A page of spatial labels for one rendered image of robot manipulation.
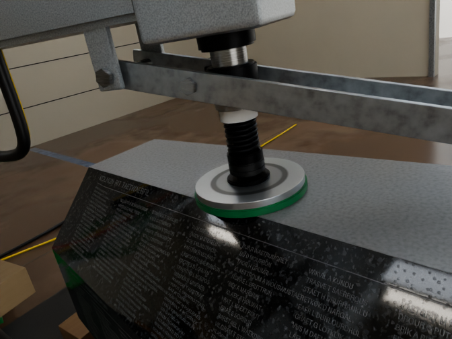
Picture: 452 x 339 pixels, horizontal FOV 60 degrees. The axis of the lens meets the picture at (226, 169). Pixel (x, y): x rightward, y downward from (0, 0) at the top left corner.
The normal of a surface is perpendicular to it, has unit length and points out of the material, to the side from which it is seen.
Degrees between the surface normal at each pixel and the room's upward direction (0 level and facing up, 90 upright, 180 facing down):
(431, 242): 0
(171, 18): 90
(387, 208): 0
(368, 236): 0
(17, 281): 90
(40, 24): 90
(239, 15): 90
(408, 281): 45
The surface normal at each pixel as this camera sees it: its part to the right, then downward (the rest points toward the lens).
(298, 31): -0.68, 0.37
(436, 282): -0.61, -0.39
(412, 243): -0.17, -0.92
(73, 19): -0.37, 0.40
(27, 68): 0.71, 0.14
